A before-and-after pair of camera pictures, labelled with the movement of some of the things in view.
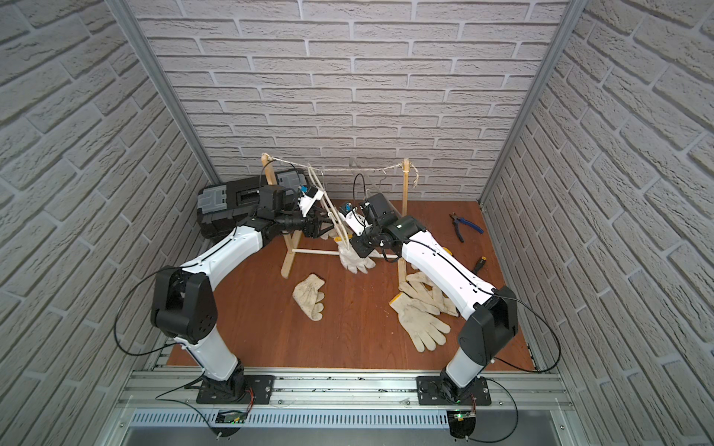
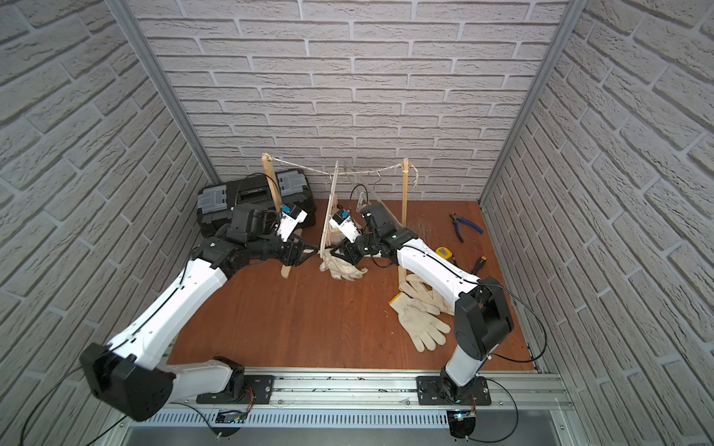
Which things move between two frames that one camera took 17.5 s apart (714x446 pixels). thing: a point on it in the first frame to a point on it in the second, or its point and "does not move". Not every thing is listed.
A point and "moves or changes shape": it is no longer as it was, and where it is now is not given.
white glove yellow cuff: (351, 261) moves or changes shape
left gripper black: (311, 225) to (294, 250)
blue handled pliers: (456, 220) does not move
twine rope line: (369, 168) does not move
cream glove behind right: (419, 285) does not move
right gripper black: (362, 249) does not move
